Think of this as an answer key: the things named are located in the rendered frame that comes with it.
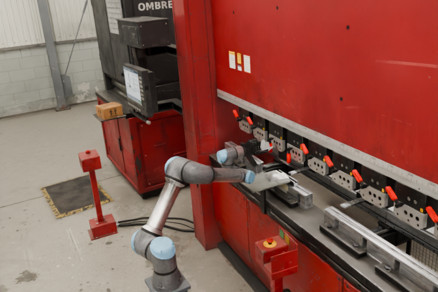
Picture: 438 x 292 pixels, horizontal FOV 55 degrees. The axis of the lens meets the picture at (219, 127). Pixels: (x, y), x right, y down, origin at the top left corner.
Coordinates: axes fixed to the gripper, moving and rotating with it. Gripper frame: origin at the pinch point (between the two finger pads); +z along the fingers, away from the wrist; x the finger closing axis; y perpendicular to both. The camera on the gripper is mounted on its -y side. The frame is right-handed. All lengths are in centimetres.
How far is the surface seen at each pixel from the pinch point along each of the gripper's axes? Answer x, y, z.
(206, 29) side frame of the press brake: 80, 67, -2
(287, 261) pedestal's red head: -50, -43, -22
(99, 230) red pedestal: 152, -111, -94
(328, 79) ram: -50, 51, 3
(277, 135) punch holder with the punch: -3.9, 8.3, 2.9
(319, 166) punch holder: -44.3, 3.2, 2.6
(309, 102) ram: -35, 36, 3
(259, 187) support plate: -11.1, -18.5, -14.9
